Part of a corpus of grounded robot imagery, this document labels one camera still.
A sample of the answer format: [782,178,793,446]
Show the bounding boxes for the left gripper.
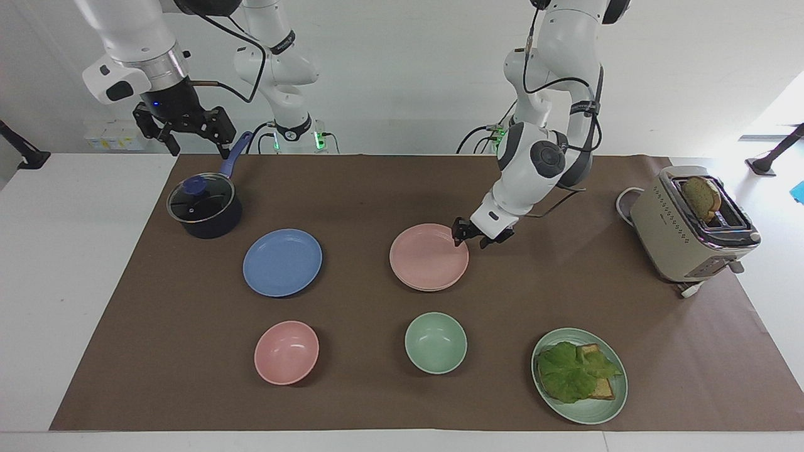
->
[452,217,516,250]

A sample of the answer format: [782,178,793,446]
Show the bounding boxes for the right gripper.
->
[132,77,238,160]

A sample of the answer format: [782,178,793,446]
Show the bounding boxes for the pink plate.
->
[389,223,470,291]

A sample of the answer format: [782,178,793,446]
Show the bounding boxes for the yellowish boxes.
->
[84,122,146,152]

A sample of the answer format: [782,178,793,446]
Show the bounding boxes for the glass lid with blue knob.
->
[167,174,236,225]

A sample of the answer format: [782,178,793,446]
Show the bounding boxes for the beige plate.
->
[391,271,459,293]

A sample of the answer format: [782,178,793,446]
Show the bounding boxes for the dark blue pot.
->
[166,131,254,240]

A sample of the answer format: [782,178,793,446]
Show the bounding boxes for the green bowl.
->
[405,312,468,375]

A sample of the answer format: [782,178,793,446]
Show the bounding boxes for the black stand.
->
[745,122,804,177]
[0,119,52,171]

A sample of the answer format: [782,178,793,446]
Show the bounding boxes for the blue plate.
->
[242,229,323,298]

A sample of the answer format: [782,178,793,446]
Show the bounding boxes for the green lettuce leaf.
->
[536,342,623,404]

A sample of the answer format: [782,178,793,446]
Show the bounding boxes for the beige toaster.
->
[629,166,763,284]

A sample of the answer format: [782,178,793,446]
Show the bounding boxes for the toasted bread slice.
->
[577,343,617,401]

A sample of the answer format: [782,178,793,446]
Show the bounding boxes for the pink bowl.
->
[254,320,320,385]

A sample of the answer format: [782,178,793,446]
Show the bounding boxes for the green plate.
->
[531,328,629,426]

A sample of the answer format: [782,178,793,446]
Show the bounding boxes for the brown bread slice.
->
[682,176,722,222]

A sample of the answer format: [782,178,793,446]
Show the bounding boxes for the black cable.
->
[524,186,586,219]
[187,11,269,105]
[456,100,519,155]
[523,5,605,154]

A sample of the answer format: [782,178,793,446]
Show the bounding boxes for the white power cable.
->
[616,186,646,224]

